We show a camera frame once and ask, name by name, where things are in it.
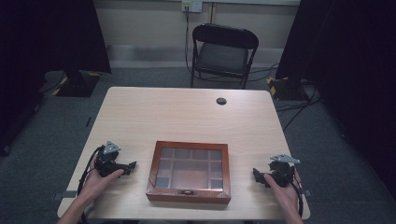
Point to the white wall socket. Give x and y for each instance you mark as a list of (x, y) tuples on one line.
[(192, 6)]

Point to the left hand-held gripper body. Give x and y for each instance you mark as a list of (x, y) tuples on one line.
[(106, 160)]

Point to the black stand base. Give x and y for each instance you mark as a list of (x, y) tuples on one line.
[(77, 83), (284, 87)]

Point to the black curtain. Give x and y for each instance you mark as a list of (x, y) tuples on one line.
[(43, 59), (345, 81)]

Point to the black folding chair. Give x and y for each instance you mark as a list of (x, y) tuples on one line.
[(223, 53)]

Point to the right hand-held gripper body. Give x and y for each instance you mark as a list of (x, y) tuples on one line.
[(282, 170)]

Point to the wooden box with glass lid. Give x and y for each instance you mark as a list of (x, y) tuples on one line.
[(189, 171)]

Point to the person's left hand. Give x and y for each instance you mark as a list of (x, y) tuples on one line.
[(96, 184)]

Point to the person's right hand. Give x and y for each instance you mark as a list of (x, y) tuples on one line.
[(285, 191)]

